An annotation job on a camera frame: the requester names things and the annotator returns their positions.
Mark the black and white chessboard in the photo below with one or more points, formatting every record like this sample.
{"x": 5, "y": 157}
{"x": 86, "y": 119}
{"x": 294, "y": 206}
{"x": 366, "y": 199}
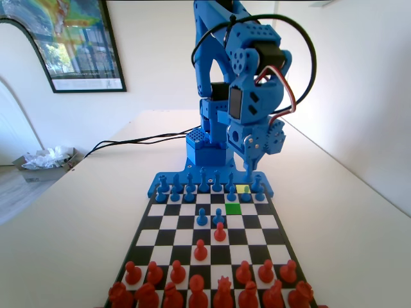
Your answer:
{"x": 257, "y": 237}

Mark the red chess queen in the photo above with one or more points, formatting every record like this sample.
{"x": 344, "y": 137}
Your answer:
{"x": 223, "y": 295}

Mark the cardboard box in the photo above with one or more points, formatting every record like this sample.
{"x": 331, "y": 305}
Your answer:
{"x": 41, "y": 174}

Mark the blue arm base plate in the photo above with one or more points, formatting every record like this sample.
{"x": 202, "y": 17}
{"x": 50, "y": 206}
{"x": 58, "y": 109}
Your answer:
{"x": 154, "y": 189}

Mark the blue chess bishop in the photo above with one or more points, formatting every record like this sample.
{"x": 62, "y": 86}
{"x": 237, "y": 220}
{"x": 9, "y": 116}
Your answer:
{"x": 230, "y": 181}
{"x": 190, "y": 182}

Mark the blue chess queen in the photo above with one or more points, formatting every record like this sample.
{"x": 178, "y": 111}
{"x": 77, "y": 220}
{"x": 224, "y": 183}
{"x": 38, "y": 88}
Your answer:
{"x": 217, "y": 183}

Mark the red chess knight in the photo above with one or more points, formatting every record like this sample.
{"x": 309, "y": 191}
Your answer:
{"x": 147, "y": 296}
{"x": 273, "y": 296}

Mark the red chess pawn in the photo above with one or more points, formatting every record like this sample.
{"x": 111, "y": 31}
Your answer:
{"x": 220, "y": 232}
{"x": 243, "y": 273}
{"x": 177, "y": 273}
{"x": 154, "y": 274}
{"x": 266, "y": 272}
{"x": 288, "y": 272}
{"x": 200, "y": 251}
{"x": 132, "y": 274}

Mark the blue chess rook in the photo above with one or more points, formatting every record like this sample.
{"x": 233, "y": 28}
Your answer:
{"x": 257, "y": 183}
{"x": 163, "y": 184}

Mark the white crumpled plastic wrap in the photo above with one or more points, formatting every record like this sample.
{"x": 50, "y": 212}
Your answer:
{"x": 41, "y": 158}

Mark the red chess bishop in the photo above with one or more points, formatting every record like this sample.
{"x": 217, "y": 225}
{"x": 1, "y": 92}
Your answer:
{"x": 172, "y": 296}
{"x": 248, "y": 296}

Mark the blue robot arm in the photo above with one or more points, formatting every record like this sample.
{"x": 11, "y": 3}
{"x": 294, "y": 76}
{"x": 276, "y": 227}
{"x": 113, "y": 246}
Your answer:
{"x": 208, "y": 155}

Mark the red chess rook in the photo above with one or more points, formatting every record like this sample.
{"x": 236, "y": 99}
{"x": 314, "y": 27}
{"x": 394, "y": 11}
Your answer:
{"x": 301, "y": 295}
{"x": 120, "y": 296}

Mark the blue chess pawn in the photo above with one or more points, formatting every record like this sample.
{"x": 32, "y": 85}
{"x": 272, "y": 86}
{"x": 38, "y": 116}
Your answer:
{"x": 174, "y": 195}
{"x": 160, "y": 196}
{"x": 232, "y": 195}
{"x": 259, "y": 195}
{"x": 219, "y": 217}
{"x": 201, "y": 218}
{"x": 245, "y": 195}
{"x": 188, "y": 195}

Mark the framed colourful poster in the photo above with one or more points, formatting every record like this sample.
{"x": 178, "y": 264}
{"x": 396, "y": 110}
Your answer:
{"x": 80, "y": 48}

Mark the blue chess king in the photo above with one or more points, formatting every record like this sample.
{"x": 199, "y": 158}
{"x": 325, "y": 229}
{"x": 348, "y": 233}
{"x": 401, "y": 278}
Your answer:
{"x": 203, "y": 181}

